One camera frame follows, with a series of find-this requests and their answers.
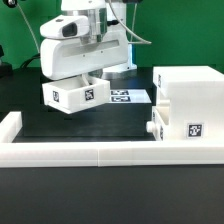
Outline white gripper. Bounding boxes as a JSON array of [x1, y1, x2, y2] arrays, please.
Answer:
[[40, 15, 128, 86]]

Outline white drawer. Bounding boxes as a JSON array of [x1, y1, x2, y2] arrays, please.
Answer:
[[42, 75, 110, 114], [146, 106, 165, 141]]

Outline white drawer cabinet box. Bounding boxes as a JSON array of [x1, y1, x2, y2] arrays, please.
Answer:
[[153, 66, 224, 141]]

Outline white front drawer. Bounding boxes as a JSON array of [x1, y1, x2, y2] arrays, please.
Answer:
[[146, 106, 165, 141]]

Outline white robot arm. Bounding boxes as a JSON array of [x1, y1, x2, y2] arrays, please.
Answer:
[[40, 0, 128, 81]]

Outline printed marker sheet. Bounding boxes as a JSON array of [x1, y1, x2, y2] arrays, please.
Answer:
[[110, 89, 151, 103]]

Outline black device at left edge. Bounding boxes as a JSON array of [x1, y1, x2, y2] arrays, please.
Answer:
[[0, 45, 13, 78]]

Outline white U-shaped fence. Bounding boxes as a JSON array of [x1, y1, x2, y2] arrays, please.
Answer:
[[0, 112, 224, 168]]

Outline black cable with connector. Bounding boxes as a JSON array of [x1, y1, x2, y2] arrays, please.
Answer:
[[19, 53, 42, 69]]

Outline white thin cable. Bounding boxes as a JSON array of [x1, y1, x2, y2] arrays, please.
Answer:
[[16, 3, 42, 56]]

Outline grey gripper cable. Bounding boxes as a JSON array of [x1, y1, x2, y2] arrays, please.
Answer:
[[105, 0, 153, 46]]

